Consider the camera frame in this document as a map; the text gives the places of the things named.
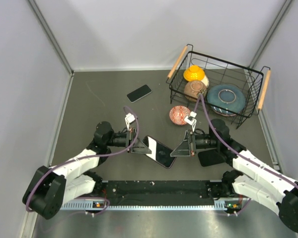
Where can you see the grey slotted cable duct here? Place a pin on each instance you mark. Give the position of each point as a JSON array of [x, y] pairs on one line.
[[97, 205]]

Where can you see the white bowl in basket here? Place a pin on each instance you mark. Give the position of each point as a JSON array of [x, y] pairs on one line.
[[205, 80]]

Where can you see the blue ceramic plate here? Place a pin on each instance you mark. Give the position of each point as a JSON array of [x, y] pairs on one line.
[[226, 99]]

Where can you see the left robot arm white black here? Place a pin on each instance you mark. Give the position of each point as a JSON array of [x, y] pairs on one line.
[[50, 188]]

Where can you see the black wire basket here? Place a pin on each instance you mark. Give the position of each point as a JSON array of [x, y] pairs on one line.
[[252, 83]]

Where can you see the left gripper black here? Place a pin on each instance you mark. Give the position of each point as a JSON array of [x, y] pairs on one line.
[[139, 147]]

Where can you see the purple smartphone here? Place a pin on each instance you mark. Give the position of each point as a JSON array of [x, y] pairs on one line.
[[160, 151]]

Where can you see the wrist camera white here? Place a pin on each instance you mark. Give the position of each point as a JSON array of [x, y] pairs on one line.
[[191, 120], [129, 119]]

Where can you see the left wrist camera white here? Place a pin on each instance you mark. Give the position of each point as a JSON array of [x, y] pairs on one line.
[[129, 119]]

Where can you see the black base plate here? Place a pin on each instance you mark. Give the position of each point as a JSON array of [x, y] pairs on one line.
[[201, 188]]

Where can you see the black screen white smartphone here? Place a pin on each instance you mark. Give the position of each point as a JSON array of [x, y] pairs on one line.
[[139, 93]]

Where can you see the yellow ribbed bowl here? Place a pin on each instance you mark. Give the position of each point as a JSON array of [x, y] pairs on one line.
[[194, 72]]

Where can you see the red patterned bowl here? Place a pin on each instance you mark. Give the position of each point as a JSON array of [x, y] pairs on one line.
[[178, 113]]

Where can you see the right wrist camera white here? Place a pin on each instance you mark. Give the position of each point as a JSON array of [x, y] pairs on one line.
[[191, 120]]

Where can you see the brown ceramic cup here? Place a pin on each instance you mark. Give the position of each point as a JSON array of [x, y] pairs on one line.
[[194, 89]]

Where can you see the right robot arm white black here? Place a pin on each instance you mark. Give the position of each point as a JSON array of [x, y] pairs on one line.
[[250, 177]]

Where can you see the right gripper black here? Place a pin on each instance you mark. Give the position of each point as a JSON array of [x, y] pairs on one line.
[[184, 148]]

